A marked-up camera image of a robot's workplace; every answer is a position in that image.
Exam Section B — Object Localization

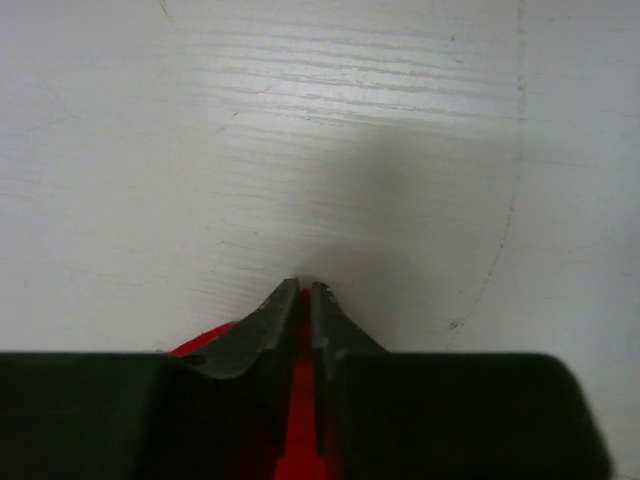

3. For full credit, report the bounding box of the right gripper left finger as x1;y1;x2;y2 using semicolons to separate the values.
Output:
182;278;301;454

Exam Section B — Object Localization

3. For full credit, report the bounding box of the red t shirt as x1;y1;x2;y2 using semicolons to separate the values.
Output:
157;287;326;479

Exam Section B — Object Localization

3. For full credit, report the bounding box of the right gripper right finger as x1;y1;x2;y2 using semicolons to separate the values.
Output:
310;281;387;455

